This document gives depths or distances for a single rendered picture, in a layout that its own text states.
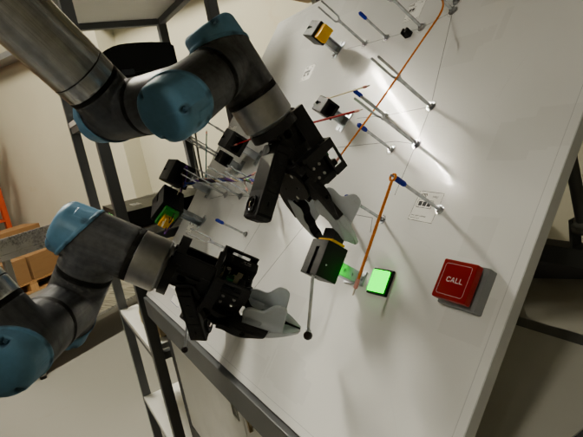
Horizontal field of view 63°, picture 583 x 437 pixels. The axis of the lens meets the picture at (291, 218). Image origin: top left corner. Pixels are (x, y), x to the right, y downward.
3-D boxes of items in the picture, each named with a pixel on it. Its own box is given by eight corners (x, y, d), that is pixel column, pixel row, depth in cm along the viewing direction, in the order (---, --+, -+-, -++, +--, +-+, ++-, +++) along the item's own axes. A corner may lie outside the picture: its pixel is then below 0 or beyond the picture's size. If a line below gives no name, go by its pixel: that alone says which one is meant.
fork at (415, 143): (422, 139, 79) (363, 91, 72) (418, 148, 78) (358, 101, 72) (414, 140, 80) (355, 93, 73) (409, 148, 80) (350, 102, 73)
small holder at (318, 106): (337, 107, 107) (313, 88, 103) (356, 114, 99) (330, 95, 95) (325, 124, 107) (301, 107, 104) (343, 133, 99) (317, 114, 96)
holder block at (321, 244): (318, 280, 76) (299, 271, 74) (331, 248, 77) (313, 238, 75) (335, 284, 72) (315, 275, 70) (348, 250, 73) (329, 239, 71)
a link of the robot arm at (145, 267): (119, 291, 64) (140, 254, 71) (151, 304, 65) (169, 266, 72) (133, 253, 60) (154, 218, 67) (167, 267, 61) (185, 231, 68)
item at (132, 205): (124, 232, 156) (119, 213, 155) (105, 222, 187) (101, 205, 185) (216, 208, 172) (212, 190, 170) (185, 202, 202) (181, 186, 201)
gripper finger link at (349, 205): (384, 218, 70) (342, 172, 70) (360, 245, 68) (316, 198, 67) (374, 223, 73) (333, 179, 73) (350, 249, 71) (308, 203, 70)
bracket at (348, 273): (343, 282, 78) (322, 270, 76) (349, 269, 79) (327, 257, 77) (363, 286, 75) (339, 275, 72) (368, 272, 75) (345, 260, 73)
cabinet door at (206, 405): (268, 533, 112) (233, 382, 104) (191, 425, 159) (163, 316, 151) (275, 529, 113) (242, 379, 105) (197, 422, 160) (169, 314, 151)
